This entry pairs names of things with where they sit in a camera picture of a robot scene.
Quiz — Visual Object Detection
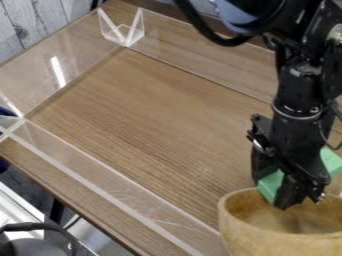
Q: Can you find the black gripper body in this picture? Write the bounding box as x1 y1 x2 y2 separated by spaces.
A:
247 111 331 184

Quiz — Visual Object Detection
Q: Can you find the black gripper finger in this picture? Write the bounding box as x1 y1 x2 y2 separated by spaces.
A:
273 174 327 210
251 146 281 183

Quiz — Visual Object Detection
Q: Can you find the green rectangular block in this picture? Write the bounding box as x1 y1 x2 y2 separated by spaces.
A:
257 148 342 204

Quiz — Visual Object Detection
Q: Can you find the light wooden bowl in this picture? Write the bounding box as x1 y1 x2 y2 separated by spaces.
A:
218 189 342 256

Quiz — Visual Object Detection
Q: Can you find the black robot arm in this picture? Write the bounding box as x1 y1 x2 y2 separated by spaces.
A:
174 0 342 210

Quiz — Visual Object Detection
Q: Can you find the black table leg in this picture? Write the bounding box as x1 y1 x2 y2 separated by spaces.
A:
49 199 66 224

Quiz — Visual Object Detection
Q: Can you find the black cable loop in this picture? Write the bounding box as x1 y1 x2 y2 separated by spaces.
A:
0 222 79 256

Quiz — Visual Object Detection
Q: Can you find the clear acrylic tray wall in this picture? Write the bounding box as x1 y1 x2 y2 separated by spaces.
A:
0 4 278 256

